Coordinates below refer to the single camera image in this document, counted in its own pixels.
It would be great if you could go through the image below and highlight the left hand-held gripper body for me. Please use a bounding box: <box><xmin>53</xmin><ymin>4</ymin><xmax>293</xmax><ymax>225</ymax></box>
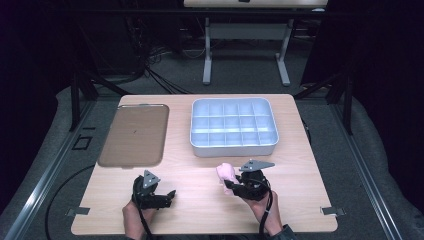
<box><xmin>132</xmin><ymin>169</ymin><xmax>162</xmax><ymax>210</ymax></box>

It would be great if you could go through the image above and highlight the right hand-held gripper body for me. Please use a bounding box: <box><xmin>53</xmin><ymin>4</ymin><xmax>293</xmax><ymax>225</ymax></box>
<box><xmin>237</xmin><ymin>159</ymin><xmax>276</xmax><ymax>202</ymax></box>

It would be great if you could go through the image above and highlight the pink sock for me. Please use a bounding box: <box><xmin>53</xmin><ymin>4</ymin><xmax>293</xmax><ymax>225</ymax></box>
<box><xmin>215</xmin><ymin>162</ymin><xmax>240</xmax><ymax>196</ymax></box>

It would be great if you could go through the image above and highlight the white divided storage box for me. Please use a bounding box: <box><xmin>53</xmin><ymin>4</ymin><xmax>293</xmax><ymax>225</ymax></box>
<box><xmin>189</xmin><ymin>97</ymin><xmax>280</xmax><ymax>158</ymax></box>

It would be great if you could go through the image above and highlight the brown flat tray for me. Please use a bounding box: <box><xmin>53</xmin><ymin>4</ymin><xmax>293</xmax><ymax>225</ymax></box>
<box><xmin>97</xmin><ymin>103</ymin><xmax>170</xmax><ymax>169</ymax></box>

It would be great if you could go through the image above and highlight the black square tape marker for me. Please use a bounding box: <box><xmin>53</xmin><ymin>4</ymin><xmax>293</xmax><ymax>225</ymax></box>
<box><xmin>71</xmin><ymin>134</ymin><xmax>93</xmax><ymax>151</ymax></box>

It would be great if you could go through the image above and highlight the black metal stand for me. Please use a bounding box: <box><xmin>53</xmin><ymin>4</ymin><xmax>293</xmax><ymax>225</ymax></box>
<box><xmin>293</xmin><ymin>66</ymin><xmax>355</xmax><ymax>136</ymax></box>
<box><xmin>68</xmin><ymin>29</ymin><xmax>132</xmax><ymax>133</ymax></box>

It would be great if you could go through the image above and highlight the white-legged desk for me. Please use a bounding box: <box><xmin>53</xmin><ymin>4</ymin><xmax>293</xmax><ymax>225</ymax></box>
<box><xmin>183</xmin><ymin>0</ymin><xmax>330</xmax><ymax>87</ymax></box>

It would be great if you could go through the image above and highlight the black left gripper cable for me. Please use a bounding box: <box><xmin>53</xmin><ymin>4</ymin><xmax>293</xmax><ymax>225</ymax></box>
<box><xmin>133</xmin><ymin>181</ymin><xmax>152</xmax><ymax>240</ymax></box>

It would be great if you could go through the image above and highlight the black floor cable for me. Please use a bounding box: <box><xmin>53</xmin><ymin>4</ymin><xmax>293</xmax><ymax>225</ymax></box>
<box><xmin>44</xmin><ymin>164</ymin><xmax>97</xmax><ymax>240</ymax></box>

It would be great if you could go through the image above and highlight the aluminium floor rail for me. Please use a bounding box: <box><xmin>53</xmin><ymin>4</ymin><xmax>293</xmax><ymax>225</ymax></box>
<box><xmin>2</xmin><ymin>99</ymin><xmax>97</xmax><ymax>240</ymax></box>
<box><xmin>329</xmin><ymin>103</ymin><xmax>405</xmax><ymax>240</ymax></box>

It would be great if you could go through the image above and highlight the bundle of black cables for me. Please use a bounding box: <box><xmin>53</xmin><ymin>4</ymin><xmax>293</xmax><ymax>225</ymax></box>
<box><xmin>124</xmin><ymin>13</ymin><xmax>193</xmax><ymax>96</ymax></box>

